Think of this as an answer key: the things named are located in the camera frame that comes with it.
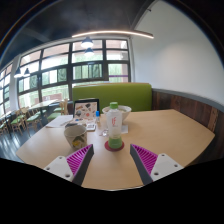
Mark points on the green upholstered bench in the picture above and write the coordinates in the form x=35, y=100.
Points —
x=133, y=96

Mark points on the white green-capped drink bottle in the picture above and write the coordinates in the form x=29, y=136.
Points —
x=114, y=126

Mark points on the sticker-covered laptop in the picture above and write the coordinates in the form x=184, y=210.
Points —
x=86, y=110

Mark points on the group of green-seated wooden chairs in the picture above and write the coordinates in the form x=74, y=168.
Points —
x=18, y=121

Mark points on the small white device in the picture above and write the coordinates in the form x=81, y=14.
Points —
x=90, y=127

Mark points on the small blue-capped bottle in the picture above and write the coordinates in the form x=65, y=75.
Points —
x=97, y=116

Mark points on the white bowl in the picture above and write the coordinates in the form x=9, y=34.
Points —
x=124, y=111

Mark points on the wooden dining table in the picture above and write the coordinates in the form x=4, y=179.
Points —
x=41, y=104

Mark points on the white paper sheets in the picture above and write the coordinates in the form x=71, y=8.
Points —
x=57, y=121

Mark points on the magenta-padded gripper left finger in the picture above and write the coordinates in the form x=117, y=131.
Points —
x=71, y=165

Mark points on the patterned cream mug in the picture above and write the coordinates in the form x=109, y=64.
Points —
x=76, y=137

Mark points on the long curved ceiling light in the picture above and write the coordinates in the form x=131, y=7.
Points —
x=113, y=33

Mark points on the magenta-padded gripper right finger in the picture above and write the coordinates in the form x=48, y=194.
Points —
x=156, y=165

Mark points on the white paper slip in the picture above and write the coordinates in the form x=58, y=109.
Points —
x=125, y=129

